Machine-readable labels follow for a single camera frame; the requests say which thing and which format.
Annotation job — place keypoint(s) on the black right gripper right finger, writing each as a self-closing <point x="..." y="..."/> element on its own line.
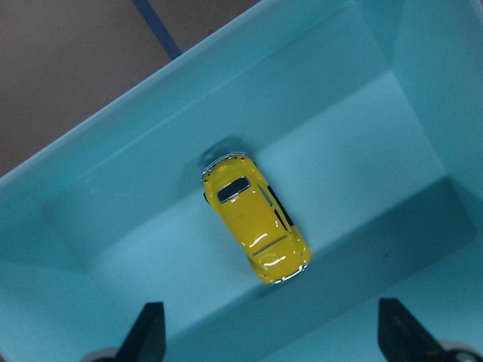
<point x="401" y="337"/>

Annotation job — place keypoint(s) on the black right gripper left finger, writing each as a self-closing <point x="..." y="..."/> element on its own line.
<point x="146" y="340"/>

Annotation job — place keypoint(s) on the yellow beetle toy car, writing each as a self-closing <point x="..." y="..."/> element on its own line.
<point x="239" y="193"/>

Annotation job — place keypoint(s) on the turquoise plastic bin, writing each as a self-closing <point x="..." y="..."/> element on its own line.
<point x="366" y="119"/>

